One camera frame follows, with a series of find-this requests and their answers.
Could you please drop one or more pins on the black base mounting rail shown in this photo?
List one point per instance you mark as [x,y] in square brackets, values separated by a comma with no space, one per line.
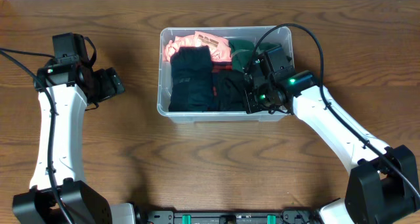
[171,216]

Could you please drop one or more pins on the dark navy shorts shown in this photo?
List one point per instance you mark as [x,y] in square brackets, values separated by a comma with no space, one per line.
[191,72]

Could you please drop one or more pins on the pink printed t-shirt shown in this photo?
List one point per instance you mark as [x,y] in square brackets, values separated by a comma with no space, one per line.
[219,48]

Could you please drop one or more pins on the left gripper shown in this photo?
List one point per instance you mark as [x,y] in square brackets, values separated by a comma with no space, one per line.
[115,81]

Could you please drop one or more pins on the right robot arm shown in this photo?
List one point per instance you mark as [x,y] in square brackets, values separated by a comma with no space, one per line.
[383,185]

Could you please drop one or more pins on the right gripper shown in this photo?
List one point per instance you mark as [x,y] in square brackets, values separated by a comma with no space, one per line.
[252,104]

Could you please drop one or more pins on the clear plastic storage bin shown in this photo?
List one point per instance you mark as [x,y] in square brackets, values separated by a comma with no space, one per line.
[165,83]

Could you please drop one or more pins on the black garment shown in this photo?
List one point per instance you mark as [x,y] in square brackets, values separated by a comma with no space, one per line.
[230,91]

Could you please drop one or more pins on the red navy plaid shirt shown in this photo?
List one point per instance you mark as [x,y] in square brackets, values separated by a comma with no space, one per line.
[217,68]

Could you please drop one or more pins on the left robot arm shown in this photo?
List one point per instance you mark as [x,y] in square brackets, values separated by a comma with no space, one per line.
[67,87]

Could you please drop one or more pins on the dark green garment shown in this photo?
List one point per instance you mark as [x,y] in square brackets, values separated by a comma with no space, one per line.
[241,52]

